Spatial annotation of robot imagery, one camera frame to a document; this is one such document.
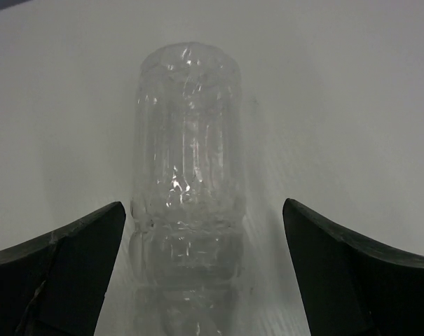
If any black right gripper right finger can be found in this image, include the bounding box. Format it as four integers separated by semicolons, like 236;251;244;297
282;199;424;335

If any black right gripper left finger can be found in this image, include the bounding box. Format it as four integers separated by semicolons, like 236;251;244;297
0;202;126;335

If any clear bottle blue ring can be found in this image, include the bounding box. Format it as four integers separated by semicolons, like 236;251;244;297
127;41;247;336

